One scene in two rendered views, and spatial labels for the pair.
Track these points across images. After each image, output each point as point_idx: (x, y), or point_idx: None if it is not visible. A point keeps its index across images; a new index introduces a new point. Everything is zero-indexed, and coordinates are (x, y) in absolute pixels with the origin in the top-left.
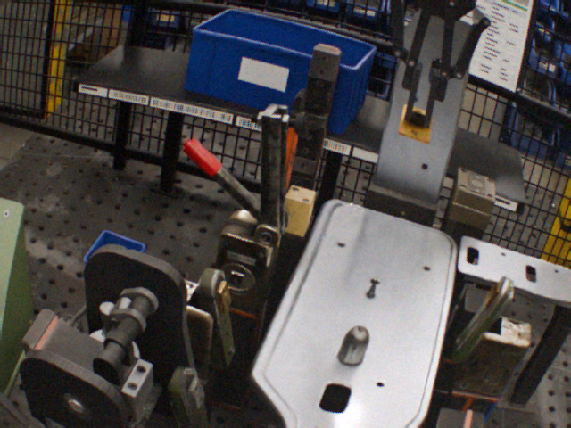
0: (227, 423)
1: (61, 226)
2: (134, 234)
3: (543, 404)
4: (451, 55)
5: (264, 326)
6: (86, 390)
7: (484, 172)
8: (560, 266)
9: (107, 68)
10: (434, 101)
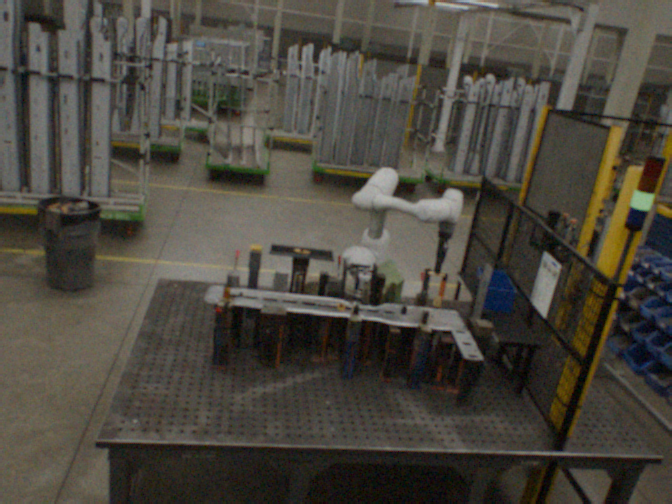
0: None
1: None
2: None
3: (463, 417)
4: (439, 256)
5: None
6: (345, 263)
7: (505, 332)
8: (552, 416)
9: (470, 275)
10: (436, 267)
